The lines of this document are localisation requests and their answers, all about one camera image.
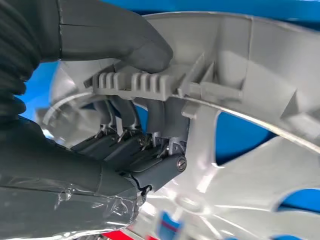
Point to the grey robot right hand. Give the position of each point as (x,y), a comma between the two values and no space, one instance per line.
(50,172)

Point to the red barrier strip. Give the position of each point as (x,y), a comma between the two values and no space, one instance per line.
(120,236)

